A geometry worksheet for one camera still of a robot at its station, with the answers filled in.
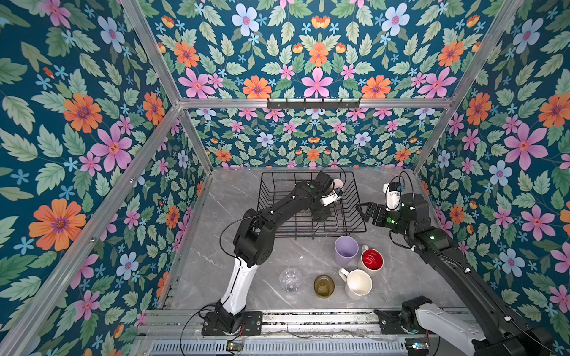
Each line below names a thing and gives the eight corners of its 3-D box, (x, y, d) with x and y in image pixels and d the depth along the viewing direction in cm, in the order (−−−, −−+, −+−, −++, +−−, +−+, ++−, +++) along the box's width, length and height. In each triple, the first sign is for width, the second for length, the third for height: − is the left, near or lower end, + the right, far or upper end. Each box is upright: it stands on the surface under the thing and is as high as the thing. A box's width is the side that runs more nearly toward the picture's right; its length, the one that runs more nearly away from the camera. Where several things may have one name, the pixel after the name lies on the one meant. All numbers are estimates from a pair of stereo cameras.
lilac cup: (333, 268, 86) (336, 257, 78) (331, 247, 92) (334, 235, 83) (355, 268, 86) (360, 257, 78) (351, 247, 92) (356, 235, 83)
